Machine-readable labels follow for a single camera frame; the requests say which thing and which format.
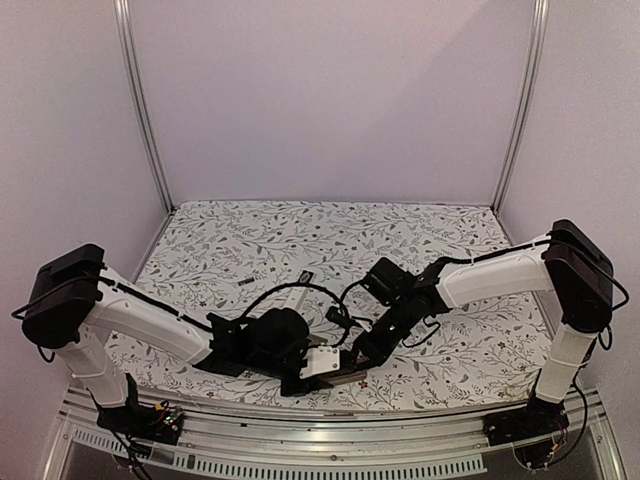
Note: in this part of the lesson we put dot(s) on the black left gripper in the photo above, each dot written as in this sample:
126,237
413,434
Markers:
313,385

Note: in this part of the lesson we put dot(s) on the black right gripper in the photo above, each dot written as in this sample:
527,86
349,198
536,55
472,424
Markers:
376,351

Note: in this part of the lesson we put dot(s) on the white air conditioner remote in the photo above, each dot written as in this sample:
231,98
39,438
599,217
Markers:
342,377

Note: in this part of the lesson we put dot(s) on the long white remote control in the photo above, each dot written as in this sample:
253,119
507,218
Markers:
296,297

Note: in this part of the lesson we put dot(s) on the grey remote battery cover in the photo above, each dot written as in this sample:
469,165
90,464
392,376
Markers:
315,340

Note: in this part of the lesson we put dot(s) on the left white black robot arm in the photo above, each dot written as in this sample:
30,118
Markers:
78,292

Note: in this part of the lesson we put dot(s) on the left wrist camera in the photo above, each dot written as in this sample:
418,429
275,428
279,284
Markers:
320,360

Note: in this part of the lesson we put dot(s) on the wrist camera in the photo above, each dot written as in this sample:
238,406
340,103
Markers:
336,316
320,360

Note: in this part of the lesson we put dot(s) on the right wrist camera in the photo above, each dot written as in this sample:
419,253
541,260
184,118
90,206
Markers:
336,316

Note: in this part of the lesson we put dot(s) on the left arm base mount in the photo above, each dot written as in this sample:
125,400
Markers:
161,423

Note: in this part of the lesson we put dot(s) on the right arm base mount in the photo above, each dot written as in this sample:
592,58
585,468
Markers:
538,417

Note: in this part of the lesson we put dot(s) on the right aluminium frame post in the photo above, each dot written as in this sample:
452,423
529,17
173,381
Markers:
525,99

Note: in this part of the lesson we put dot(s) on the aluminium frame post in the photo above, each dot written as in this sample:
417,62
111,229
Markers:
134,78
525,99

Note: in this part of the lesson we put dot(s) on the left aluminium frame post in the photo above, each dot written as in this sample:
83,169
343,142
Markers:
134,78

